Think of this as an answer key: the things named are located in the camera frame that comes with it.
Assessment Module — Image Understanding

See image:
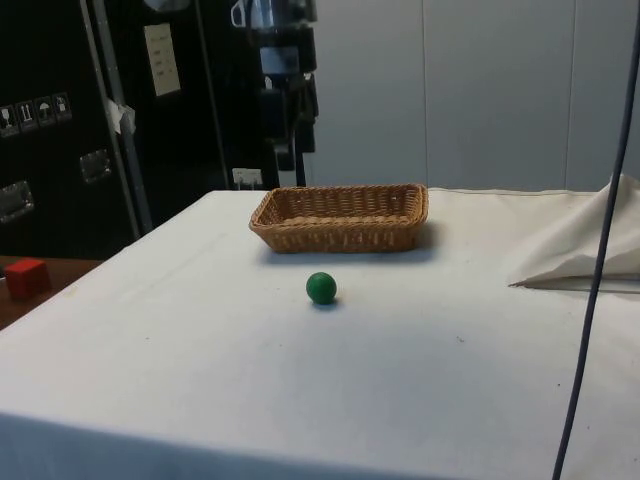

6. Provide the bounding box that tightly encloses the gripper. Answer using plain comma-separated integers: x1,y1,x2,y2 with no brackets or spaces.
260,74,318,124

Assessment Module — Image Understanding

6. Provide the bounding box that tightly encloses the green ball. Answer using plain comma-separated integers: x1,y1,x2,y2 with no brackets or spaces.
305,271,338,306

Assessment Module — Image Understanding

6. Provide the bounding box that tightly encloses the wicker basket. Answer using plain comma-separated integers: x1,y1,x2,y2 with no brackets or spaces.
248,183,430,254

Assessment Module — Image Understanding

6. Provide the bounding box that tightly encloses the pale locker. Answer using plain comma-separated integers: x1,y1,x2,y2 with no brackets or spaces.
313,0,427,191

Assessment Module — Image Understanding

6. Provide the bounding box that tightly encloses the black cabinet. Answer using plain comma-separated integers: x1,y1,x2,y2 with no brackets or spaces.
0,0,321,261

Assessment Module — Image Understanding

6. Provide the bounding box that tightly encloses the brown wooden table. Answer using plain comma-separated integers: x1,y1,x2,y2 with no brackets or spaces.
0,254,106,332

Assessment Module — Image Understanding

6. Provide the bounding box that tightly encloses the red cube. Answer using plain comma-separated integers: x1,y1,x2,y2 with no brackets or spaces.
4,258,52,301

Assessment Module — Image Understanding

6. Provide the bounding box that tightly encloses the black cable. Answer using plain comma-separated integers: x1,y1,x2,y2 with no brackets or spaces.
551,0,640,480

